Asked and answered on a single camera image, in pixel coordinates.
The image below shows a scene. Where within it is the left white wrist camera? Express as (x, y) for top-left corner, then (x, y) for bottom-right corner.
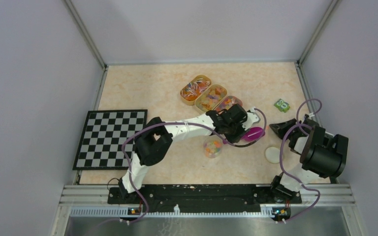
(242, 108), (261, 130)

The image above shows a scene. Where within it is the tray of orange pink candies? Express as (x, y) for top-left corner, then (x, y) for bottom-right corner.
(214, 95), (243, 112)

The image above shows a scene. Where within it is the black white checkerboard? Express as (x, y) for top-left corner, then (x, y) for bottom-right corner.
(72, 109), (148, 170)

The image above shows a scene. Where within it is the white round lid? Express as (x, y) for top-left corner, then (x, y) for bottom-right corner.
(265, 147), (281, 164)

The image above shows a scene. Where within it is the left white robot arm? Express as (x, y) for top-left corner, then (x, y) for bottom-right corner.
(119, 104), (260, 203)

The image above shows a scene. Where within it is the tray of yellow purple candies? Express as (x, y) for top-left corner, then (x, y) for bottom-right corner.
(194, 84), (228, 113)

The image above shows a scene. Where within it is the purple plastic scoop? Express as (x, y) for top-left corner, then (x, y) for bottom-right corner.
(242, 127), (265, 142)

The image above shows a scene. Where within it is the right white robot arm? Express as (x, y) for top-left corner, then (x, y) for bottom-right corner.
(269, 118), (349, 203)

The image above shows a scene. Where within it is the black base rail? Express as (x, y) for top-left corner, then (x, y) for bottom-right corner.
(107, 184), (302, 213)

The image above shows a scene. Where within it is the tray of striped candies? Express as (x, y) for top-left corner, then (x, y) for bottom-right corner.
(180, 75), (212, 106)

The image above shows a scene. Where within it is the clear plastic cup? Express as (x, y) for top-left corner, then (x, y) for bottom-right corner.
(203, 137), (223, 158)

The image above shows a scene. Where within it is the green owl eraser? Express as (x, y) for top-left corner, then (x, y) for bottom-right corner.
(274, 98), (290, 113)

